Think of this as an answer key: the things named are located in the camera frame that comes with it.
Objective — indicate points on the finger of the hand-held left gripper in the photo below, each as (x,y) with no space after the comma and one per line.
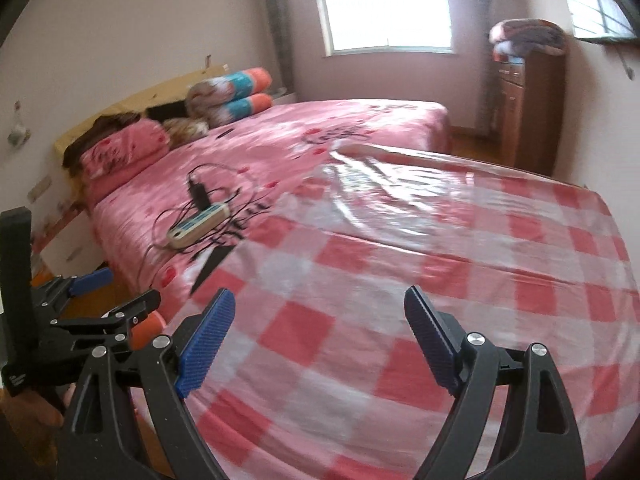
(130,310)
(90,280)

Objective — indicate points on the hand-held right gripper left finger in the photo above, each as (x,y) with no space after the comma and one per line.
(207,345)

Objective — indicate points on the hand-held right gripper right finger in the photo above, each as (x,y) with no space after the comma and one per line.
(430,345)

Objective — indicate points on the pink bin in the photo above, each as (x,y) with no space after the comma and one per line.
(147,330)

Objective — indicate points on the white nightstand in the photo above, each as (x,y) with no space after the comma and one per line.
(70,245)

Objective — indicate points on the pink white checkered tablecloth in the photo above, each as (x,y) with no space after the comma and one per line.
(400,260)

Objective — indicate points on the white power strip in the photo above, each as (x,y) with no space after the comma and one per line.
(200,225)

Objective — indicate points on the black charger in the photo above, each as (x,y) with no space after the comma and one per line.
(198,191)

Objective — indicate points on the brown cloth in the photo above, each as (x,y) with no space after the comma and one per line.
(107,122)

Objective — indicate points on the floral pillow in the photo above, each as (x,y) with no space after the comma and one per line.
(185,132)

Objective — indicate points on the wooden headboard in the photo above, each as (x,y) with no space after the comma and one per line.
(125,100)

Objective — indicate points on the black flat item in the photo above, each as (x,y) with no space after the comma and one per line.
(167,110)

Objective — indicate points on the rolled blanket teal orange end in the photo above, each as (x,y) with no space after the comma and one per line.
(230,85)
(245,109)

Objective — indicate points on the pink printed bedspread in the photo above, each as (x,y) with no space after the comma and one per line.
(300,130)

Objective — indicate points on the wooden cabinet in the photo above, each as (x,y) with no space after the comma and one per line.
(535,110)

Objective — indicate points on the grey curtain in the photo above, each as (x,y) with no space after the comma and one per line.
(277,30)

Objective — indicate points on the folded grey pink blanket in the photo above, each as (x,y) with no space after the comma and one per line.
(530,35)

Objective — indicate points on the large window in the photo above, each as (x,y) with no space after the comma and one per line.
(385,5)

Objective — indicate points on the small side window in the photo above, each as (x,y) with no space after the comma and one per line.
(595,5)

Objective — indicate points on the small wall hanging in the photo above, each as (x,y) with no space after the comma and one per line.
(17,130)

